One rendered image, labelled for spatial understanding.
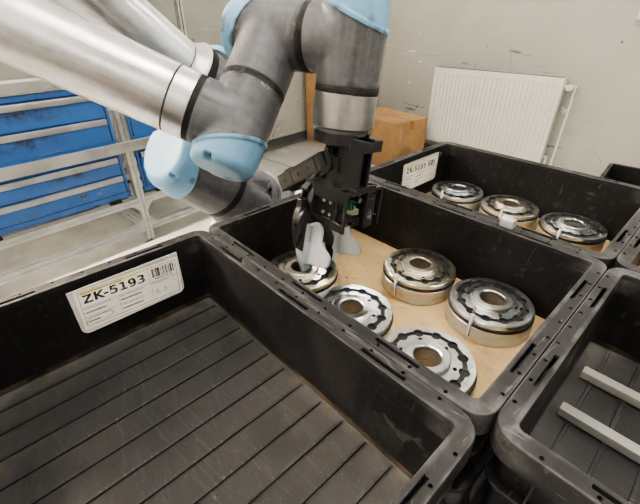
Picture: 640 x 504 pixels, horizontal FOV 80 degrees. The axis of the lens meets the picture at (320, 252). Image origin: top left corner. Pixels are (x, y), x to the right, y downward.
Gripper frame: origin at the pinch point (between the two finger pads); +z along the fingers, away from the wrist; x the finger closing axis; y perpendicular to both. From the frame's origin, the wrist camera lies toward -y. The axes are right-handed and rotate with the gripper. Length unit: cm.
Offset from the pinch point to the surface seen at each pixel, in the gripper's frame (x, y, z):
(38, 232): -13, -171, 59
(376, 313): -3.1, 13.9, -0.6
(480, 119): 294, -112, 8
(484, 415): -13.2, 30.8, -6.3
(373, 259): 10.2, 2.9, 1.0
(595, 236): 38.3, 26.3, -5.4
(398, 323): 0.8, 15.0, 2.1
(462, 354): -1.4, 24.5, -0.7
